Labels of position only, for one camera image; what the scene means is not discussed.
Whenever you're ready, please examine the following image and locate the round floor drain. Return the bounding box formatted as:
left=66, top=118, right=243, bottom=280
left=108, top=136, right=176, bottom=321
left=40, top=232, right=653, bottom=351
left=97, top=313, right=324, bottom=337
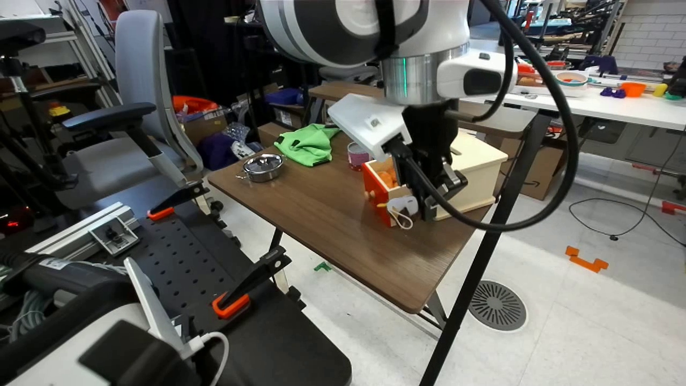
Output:
left=468, top=279, right=528, bottom=332

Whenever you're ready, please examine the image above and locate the white table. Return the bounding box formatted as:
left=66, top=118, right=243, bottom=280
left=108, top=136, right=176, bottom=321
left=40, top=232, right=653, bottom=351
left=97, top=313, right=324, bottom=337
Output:
left=461, top=39, right=686, bottom=132

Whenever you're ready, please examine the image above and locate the white cable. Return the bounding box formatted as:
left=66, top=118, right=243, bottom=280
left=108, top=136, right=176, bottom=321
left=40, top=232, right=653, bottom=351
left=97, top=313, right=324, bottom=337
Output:
left=185, top=331, right=230, bottom=386

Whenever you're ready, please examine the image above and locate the camera on tripod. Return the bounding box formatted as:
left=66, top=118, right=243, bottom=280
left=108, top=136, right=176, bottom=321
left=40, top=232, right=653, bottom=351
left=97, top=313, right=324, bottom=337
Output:
left=0, top=20, right=78, bottom=191

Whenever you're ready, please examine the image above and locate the cardboard box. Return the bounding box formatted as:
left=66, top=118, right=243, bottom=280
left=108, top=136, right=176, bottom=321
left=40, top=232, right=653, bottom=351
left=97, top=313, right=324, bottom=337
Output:
left=485, top=134, right=567, bottom=202

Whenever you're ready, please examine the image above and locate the cream wooden drawer cabinet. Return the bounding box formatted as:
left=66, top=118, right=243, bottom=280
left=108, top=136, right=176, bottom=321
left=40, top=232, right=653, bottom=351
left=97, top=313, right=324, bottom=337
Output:
left=428, top=130, right=509, bottom=221

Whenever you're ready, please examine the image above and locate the pink and white cup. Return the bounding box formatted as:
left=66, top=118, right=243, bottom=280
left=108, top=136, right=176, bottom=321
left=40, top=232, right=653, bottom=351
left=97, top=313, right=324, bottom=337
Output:
left=347, top=142, right=372, bottom=172

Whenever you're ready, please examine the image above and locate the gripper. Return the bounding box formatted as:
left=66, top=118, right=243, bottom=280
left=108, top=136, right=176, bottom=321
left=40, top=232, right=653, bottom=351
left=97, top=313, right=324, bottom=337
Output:
left=393, top=101, right=469, bottom=222

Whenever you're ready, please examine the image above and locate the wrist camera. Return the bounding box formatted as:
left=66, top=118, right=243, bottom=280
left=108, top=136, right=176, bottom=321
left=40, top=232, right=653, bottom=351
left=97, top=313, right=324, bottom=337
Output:
left=327, top=93, right=414, bottom=162

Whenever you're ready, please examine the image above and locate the black clamp with orange tip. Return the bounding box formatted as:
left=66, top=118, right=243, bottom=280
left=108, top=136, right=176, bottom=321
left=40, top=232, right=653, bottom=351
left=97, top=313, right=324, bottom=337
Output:
left=211, top=246, right=293, bottom=321
left=147, top=181, right=210, bottom=222

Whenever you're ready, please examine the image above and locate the small metal pot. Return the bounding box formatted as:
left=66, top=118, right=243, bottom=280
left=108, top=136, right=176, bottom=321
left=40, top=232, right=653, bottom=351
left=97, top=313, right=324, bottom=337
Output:
left=235, top=153, right=285, bottom=183

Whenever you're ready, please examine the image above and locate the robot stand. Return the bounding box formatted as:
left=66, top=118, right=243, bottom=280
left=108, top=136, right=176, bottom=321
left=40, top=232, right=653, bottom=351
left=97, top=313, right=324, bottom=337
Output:
left=0, top=181, right=353, bottom=386

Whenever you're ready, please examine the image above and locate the blue bin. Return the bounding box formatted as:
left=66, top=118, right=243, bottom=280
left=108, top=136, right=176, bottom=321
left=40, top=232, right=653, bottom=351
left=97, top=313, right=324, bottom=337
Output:
left=265, top=88, right=304, bottom=107

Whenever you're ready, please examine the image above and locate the purple cloth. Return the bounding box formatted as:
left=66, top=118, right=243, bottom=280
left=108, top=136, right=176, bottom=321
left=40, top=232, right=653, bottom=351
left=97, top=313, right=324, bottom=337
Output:
left=197, top=132, right=240, bottom=172

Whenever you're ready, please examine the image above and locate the white and teal bowl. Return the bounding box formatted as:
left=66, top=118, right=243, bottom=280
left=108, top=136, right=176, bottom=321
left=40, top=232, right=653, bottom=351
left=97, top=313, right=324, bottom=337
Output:
left=554, top=70, right=591, bottom=91

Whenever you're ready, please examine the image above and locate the green cloth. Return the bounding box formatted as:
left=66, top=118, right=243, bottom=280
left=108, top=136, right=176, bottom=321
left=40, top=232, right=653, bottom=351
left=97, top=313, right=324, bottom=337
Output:
left=274, top=123, right=342, bottom=167

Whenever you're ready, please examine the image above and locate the black and white plush toy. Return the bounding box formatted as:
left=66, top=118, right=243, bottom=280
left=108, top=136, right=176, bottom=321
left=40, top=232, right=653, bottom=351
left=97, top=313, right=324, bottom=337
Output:
left=386, top=196, right=420, bottom=231

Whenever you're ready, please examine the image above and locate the stack of cardboard boxes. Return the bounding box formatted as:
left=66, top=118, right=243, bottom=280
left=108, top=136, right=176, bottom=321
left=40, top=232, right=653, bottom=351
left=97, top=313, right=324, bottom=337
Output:
left=257, top=103, right=307, bottom=149

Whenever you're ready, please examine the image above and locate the grey office chair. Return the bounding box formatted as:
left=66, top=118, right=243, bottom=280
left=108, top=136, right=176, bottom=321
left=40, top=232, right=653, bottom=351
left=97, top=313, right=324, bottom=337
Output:
left=54, top=9, right=226, bottom=216

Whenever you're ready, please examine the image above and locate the black cable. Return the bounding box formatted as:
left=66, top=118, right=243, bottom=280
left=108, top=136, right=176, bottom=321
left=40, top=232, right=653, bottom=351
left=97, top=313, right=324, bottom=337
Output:
left=568, top=129, right=686, bottom=248

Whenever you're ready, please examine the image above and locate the aluminium profile bar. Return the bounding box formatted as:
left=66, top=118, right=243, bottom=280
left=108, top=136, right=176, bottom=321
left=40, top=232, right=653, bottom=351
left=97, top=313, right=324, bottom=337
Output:
left=24, top=202, right=141, bottom=259

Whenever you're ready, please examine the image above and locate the coil of grey cable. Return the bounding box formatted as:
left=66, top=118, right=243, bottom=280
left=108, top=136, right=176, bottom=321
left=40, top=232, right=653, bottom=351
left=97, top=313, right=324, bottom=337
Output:
left=0, top=288, right=50, bottom=344

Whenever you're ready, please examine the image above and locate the orange drawer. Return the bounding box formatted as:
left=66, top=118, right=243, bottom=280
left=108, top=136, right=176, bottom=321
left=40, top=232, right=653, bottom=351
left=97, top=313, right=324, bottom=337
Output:
left=361, top=159, right=420, bottom=227

